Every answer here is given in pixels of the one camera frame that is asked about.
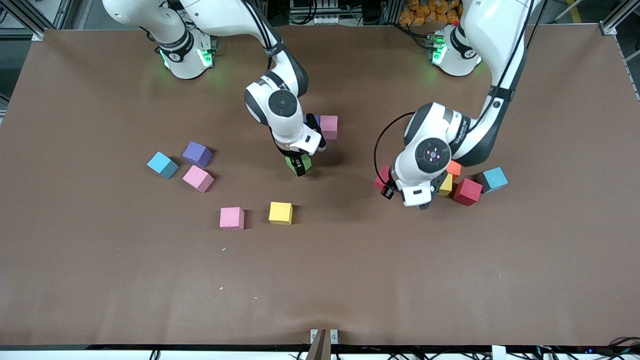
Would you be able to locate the green foam cube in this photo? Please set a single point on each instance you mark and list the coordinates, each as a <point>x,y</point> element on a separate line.
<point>308,163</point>

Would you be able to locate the blue foam cube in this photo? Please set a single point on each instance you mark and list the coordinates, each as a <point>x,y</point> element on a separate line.
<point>162,165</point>
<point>492,179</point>

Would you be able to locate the red foam cube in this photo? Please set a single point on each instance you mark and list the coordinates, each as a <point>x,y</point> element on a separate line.
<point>382,176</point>
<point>467,192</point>

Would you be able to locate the pink foam cube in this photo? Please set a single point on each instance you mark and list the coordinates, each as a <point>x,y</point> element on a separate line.
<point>330,126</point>
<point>232,218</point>
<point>198,178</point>

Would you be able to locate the aluminium frame post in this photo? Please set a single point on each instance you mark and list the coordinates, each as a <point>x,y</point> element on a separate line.
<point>612,22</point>
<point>36,35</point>

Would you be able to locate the orange foam cube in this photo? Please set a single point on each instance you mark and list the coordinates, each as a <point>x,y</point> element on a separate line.
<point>454,167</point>

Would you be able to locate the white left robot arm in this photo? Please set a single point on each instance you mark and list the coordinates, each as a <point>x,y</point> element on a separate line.
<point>435,130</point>

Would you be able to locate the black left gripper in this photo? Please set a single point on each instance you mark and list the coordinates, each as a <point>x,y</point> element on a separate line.
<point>388,192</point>

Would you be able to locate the small white bracket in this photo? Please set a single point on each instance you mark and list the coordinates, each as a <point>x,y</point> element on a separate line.
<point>334,336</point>

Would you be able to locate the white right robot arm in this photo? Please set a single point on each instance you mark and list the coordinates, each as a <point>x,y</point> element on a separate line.
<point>280,125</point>

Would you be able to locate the yellow foam cube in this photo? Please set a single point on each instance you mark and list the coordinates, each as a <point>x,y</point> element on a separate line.
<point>280,213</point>
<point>446,185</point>

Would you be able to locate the white vented device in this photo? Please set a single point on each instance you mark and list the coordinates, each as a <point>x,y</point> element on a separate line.
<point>312,12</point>

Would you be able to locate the purple foam cube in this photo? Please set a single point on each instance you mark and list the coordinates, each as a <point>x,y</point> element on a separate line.
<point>197,154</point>
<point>308,120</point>

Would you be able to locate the bag of orange objects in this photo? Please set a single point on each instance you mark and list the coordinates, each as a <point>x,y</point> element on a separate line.
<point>425,10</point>

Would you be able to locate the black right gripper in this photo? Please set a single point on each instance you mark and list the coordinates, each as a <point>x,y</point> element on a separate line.
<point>297,162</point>

